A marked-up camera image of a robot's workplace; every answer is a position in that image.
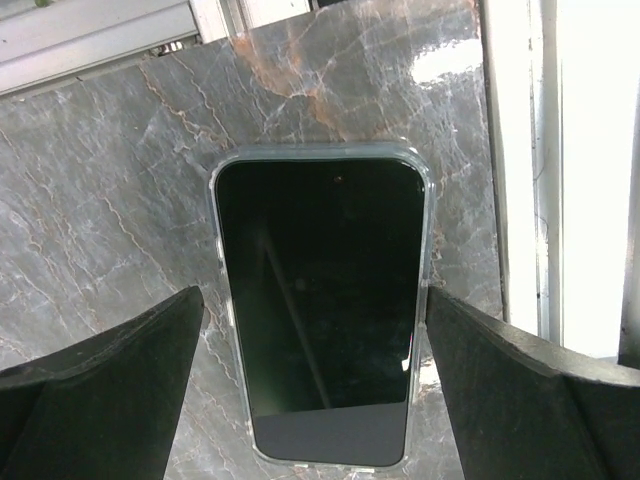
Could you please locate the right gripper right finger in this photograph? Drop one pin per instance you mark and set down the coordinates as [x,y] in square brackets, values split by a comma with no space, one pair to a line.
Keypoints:
[522,407]

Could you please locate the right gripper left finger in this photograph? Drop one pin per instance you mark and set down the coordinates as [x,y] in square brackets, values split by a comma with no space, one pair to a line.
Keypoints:
[106,407]

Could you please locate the smartphone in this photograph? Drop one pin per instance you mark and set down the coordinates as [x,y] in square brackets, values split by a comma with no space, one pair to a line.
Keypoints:
[324,260]

